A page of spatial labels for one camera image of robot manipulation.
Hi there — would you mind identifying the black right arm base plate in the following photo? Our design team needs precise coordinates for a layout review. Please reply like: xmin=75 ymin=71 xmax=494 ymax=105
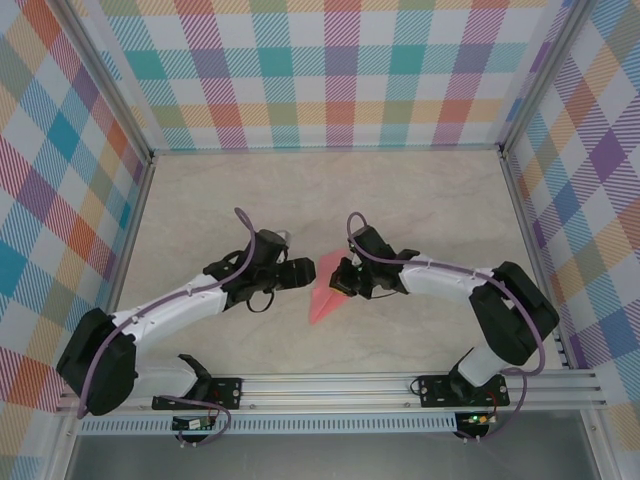
xmin=418 ymin=373 xmax=511 ymax=409

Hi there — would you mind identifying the aluminium table edge rail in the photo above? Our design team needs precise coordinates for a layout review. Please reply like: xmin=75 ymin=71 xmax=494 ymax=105
xmin=88 ymin=154 xmax=157 ymax=376
xmin=499 ymin=149 xmax=572 ymax=371
xmin=151 ymin=142 xmax=504 ymax=157

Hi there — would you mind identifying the pink paper sheet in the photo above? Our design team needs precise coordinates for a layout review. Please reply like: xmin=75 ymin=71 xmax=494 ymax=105
xmin=307 ymin=248 xmax=352 ymax=326

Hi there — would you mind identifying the thin black left gripper wire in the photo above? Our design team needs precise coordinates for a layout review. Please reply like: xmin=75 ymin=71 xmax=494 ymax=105
xmin=246 ymin=291 xmax=276 ymax=315

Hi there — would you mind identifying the aluminium mounting rail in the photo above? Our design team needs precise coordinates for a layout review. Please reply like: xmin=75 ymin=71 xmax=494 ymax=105
xmin=54 ymin=368 xmax=609 ymax=414

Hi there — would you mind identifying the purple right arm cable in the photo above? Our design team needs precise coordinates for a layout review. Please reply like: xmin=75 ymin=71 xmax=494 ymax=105
xmin=346 ymin=211 xmax=546 ymax=444

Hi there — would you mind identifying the slotted grey cable duct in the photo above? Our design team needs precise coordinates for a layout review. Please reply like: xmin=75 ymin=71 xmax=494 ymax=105
xmin=78 ymin=412 xmax=459 ymax=435

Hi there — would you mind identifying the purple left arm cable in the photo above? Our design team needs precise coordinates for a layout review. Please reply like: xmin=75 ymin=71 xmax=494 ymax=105
xmin=77 ymin=207 xmax=261 ymax=448

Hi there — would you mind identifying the black circuit board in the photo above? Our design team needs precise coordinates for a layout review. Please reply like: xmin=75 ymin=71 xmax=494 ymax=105
xmin=172 ymin=416 xmax=217 ymax=431

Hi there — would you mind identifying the grey metal shelf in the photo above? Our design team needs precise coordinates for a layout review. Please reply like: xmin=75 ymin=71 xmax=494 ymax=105
xmin=64 ymin=432 xmax=601 ymax=480

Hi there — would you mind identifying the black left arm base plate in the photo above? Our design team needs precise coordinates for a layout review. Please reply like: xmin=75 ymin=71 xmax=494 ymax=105
xmin=151 ymin=377 xmax=244 ymax=411

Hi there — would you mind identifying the aluminium frame post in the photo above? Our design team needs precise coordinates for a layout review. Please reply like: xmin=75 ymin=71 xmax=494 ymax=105
xmin=498 ymin=0 xmax=589 ymax=154
xmin=62 ymin=0 xmax=155 ymax=162

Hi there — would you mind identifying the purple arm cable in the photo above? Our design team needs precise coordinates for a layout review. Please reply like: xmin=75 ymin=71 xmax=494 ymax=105
xmin=77 ymin=207 xmax=261 ymax=448
xmin=346 ymin=211 xmax=546 ymax=444

